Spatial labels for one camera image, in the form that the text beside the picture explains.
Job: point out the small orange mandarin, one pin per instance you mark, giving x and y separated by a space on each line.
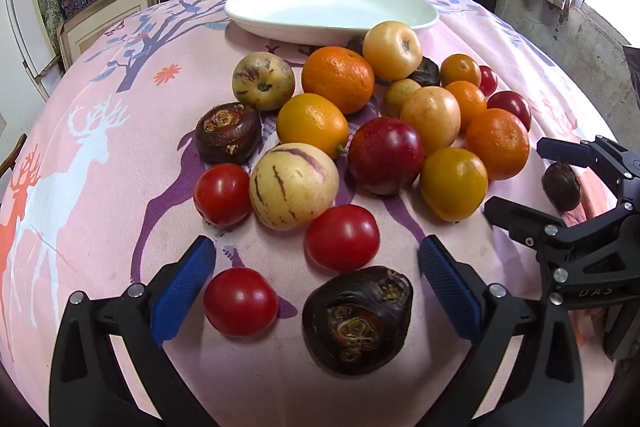
470 102
460 69

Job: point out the small olive-yellow fruit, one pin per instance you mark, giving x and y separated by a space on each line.
397 99

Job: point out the small striped pepino melon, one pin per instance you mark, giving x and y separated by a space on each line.
262 82

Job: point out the large orange mandarin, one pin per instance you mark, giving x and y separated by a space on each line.
337 79

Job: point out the large striped pepino melon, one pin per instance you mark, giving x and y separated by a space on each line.
295 187

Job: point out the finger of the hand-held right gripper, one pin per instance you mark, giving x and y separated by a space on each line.
565 153
515 219

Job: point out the pink printed tablecloth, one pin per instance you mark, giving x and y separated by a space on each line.
125 132

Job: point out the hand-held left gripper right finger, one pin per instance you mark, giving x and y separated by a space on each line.
450 287

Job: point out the dark red cherry tomato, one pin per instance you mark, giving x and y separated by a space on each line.
512 107

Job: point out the wooden chair part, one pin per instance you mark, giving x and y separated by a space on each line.
12 157

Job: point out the white oval plate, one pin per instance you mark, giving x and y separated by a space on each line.
325 7

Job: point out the large dark brown water chestnut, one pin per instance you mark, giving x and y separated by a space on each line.
357 322

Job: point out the yellow round fruit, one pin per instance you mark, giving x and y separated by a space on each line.
430 119
392 52

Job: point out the yellow-orange mandarin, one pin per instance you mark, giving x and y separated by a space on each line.
452 184
312 124

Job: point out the cardboard framed panel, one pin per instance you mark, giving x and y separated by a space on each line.
100 22

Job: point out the dark red plum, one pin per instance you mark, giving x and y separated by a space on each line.
385 156

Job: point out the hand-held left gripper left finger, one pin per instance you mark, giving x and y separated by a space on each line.
182 287

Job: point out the small red cherry tomato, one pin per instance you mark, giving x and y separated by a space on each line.
488 80

